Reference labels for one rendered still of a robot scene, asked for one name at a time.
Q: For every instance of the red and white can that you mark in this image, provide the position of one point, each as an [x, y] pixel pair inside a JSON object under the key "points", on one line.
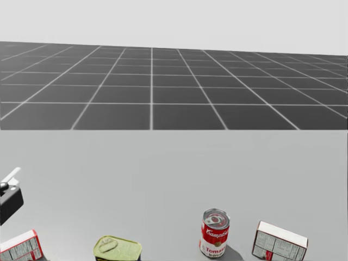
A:
{"points": [[214, 233]]}

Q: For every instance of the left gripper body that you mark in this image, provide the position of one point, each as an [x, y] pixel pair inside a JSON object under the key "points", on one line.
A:
{"points": [[10, 201]]}

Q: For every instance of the green and blue rectangular can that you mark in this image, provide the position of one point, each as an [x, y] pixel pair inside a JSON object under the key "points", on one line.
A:
{"points": [[117, 248]]}

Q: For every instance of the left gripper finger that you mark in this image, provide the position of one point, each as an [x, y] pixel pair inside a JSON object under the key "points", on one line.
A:
{"points": [[10, 177]]}

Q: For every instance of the red and white carton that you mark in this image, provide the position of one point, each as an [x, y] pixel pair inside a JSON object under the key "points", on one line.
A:
{"points": [[279, 241], [21, 247]]}

